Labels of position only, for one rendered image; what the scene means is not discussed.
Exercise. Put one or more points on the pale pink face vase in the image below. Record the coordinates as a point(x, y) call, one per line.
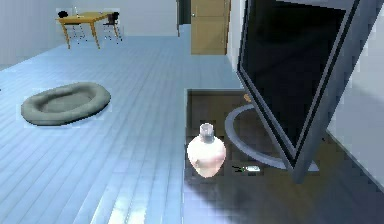
point(206, 156)

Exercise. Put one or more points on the small orange object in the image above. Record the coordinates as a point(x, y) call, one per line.
point(247, 97)

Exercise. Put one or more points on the small silver black remote control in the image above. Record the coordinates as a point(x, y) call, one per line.
point(248, 169)

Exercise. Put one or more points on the light brown room door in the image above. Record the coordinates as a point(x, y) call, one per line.
point(210, 26)

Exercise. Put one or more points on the large black television set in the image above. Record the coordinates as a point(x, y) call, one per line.
point(293, 73)

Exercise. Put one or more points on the dark wooden television stand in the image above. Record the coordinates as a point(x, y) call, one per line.
point(266, 196)

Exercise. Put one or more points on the black metal-legged chair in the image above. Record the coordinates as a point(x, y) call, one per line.
point(66, 16)
point(112, 20)

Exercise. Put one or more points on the grey round pet bed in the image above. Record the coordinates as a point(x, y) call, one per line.
point(65, 104)

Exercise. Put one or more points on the yellow wooden dining table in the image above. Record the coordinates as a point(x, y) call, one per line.
point(83, 19)

